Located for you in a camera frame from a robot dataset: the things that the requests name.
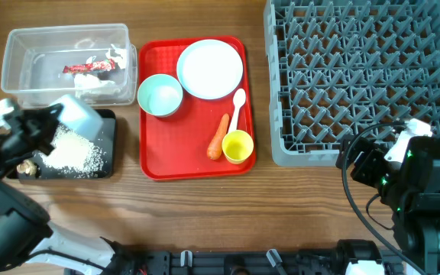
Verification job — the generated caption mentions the brown food scrap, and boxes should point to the brown food scrap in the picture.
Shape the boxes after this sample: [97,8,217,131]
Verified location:
[16,160,38,176]

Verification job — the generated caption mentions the light blue rice bowl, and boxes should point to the light blue rice bowl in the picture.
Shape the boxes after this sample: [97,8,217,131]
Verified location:
[50,94,103,140]

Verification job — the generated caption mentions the white rice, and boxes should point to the white rice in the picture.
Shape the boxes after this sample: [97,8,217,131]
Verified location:
[39,125,105,177]

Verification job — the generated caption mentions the large white napkin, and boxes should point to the large white napkin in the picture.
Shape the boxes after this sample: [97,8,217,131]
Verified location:
[74,74,115,100]

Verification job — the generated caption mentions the red snack wrapper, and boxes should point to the red snack wrapper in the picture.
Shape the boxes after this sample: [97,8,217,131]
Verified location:
[63,59,116,74]

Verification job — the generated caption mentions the mint green bowl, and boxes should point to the mint green bowl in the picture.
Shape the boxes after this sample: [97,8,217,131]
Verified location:
[137,74,183,117]

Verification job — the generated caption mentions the orange carrot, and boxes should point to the orange carrot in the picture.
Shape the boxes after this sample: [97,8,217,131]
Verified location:
[207,113,230,160]

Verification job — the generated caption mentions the small white tissue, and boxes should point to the small white tissue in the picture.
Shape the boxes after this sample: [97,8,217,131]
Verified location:
[105,44,128,70]

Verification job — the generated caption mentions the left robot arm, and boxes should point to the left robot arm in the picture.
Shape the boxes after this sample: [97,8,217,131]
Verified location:
[0,95,143,274]

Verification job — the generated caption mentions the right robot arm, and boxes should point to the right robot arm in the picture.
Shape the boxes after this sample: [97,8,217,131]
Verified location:
[336,134,440,274]

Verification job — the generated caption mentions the black food waste tray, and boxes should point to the black food waste tray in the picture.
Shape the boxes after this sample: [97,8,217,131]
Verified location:
[5,108,117,180]

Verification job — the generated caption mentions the grey dishwasher rack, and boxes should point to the grey dishwasher rack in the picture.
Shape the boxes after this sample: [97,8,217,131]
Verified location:
[264,0,440,167]

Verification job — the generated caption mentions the clear plastic bin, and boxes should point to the clear plastic bin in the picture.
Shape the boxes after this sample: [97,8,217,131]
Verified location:
[1,24,138,108]

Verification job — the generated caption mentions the yellow plastic cup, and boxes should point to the yellow plastic cup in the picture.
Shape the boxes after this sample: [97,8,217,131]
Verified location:
[222,130,254,164]

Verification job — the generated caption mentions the white plastic spoon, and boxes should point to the white plastic spoon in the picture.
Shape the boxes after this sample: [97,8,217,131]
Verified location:
[228,89,247,133]

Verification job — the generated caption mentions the red plastic tray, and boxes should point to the red plastic tray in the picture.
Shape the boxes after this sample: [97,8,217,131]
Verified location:
[138,37,256,181]

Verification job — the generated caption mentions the light blue plate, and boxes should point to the light blue plate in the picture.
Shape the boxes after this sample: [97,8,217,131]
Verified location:
[176,39,244,100]

